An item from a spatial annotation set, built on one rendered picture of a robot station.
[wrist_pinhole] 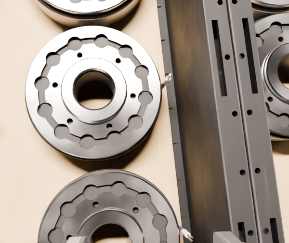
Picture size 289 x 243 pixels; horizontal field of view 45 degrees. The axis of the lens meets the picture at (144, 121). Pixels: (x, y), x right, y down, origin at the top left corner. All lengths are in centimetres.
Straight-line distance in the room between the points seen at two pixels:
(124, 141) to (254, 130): 10
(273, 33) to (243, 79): 11
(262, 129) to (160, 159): 11
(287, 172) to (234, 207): 13
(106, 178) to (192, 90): 9
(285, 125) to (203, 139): 9
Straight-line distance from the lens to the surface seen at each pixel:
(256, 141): 21
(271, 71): 29
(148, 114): 26
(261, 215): 21
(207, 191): 24
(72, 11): 28
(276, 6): 32
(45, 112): 27
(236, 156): 20
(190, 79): 25
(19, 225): 30
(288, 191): 33
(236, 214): 20
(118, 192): 26
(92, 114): 25
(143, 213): 26
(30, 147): 30
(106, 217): 25
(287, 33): 31
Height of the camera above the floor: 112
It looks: 81 degrees down
